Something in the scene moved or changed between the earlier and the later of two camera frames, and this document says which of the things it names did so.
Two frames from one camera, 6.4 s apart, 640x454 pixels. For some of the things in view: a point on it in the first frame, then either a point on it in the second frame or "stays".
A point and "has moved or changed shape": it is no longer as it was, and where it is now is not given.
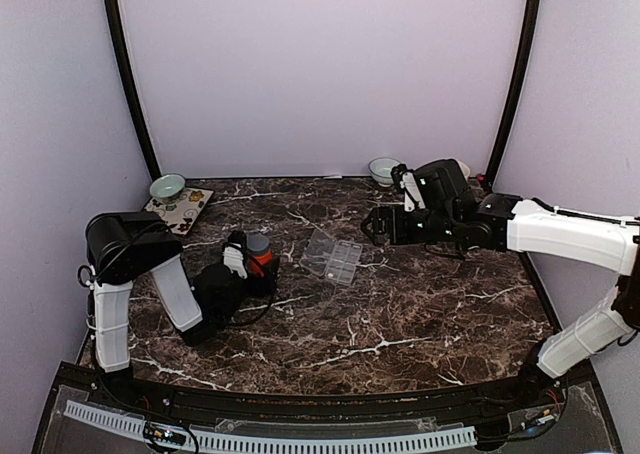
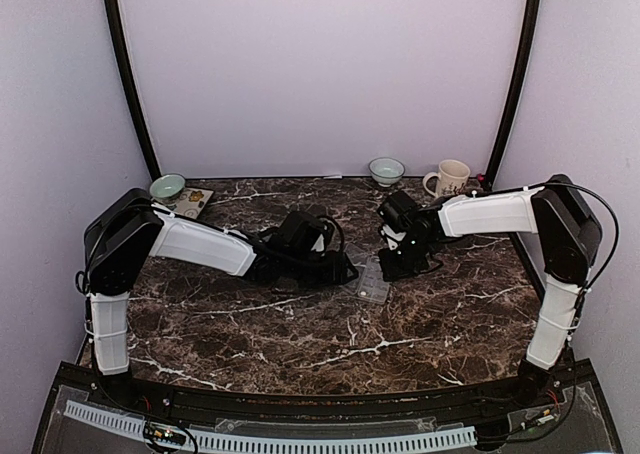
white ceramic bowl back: (380, 169) stays
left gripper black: (270, 282) -> (337, 271)
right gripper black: (381, 214) -> (393, 271)
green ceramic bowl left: (167, 189) stays
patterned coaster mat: (189, 209) stays
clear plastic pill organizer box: (335, 260) has moved or changed shape
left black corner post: (114, 14) stays
